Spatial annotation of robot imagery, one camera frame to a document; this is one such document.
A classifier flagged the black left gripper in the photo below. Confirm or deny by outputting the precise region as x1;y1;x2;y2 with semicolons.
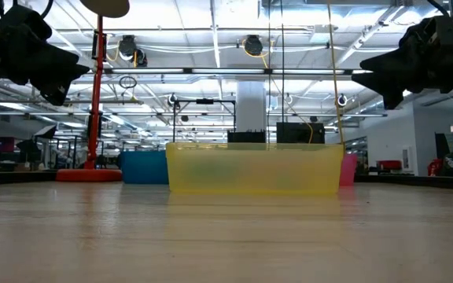
0;0;90;107

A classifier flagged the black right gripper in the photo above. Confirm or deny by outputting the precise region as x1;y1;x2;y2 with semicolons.
351;0;453;111

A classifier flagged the red desk lamp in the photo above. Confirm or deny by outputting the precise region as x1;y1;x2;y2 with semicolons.
55;0;131;183

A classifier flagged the pink plastic bin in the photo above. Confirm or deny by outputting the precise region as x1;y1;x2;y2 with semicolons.
338;153;359;187

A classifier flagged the black box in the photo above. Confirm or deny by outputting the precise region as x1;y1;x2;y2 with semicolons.
276;122;326;145

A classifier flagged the blue plastic bin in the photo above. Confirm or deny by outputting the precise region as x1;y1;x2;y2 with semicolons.
118;150;171;186

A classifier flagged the white pillar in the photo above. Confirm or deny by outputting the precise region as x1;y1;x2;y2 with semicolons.
235;80;267;134

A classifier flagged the yellow translucent plastic bin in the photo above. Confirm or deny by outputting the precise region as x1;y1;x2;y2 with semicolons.
165;141;346;195

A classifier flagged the yellow hanging cable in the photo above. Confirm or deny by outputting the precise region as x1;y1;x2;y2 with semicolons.
326;0;346;145

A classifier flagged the black aluminium table frame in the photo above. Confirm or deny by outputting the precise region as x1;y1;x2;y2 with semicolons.
0;169;453;193

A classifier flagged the black background rig frame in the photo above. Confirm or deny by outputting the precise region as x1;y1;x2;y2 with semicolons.
172;97;238;143

